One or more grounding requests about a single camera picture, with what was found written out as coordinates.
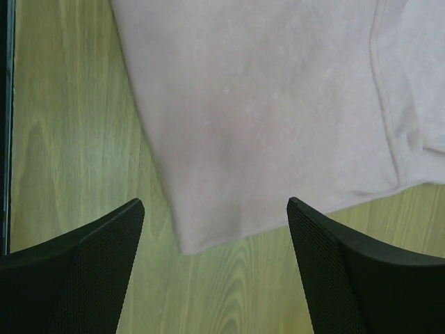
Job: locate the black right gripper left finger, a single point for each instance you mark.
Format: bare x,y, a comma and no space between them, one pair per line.
76,282

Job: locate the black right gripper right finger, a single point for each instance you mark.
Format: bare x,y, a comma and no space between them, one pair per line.
354,283

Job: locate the dusty pink graphic t-shirt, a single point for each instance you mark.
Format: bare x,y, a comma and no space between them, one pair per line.
246,104

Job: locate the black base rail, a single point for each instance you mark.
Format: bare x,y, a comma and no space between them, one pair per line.
8,15

